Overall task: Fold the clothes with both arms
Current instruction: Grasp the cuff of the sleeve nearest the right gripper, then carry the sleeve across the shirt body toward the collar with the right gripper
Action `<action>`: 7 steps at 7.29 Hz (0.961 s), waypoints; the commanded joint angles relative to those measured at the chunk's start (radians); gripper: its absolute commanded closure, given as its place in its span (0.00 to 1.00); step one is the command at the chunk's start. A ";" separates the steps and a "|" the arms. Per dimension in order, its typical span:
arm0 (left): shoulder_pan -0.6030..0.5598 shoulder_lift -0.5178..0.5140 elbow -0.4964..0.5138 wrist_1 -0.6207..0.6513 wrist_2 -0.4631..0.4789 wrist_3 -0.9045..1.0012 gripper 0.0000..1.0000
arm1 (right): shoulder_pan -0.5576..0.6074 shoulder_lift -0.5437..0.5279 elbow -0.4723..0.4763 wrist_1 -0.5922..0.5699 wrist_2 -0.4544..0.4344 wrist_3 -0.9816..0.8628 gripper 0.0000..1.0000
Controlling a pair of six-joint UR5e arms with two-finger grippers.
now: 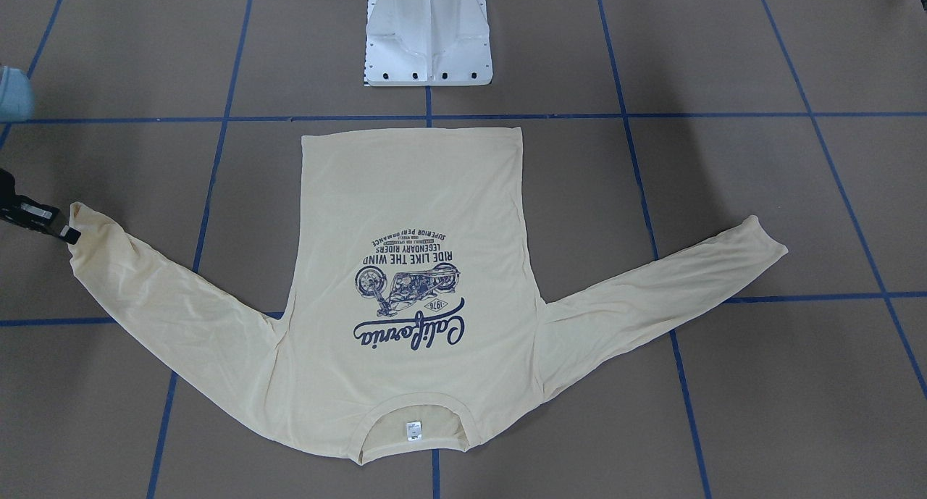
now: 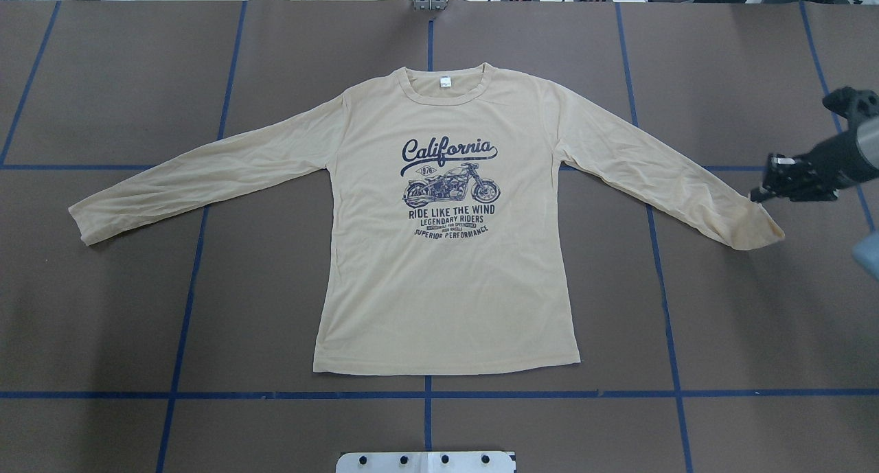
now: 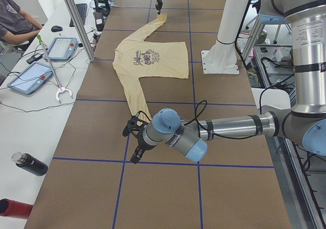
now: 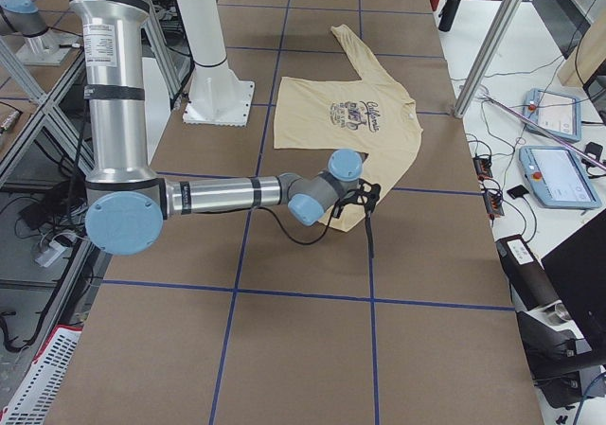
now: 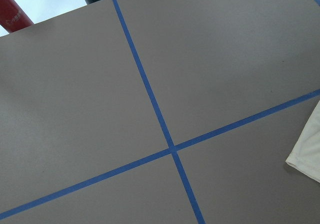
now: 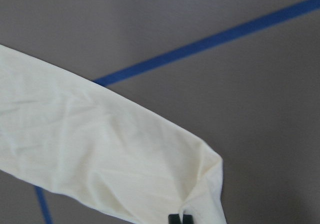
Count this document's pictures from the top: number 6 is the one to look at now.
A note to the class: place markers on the cream long-sleeve printed shirt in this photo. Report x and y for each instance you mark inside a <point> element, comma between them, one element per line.
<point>71,136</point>

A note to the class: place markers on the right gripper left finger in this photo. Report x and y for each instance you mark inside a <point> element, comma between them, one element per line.
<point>174,219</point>

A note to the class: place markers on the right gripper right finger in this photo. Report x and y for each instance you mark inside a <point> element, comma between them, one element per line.
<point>187,219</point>

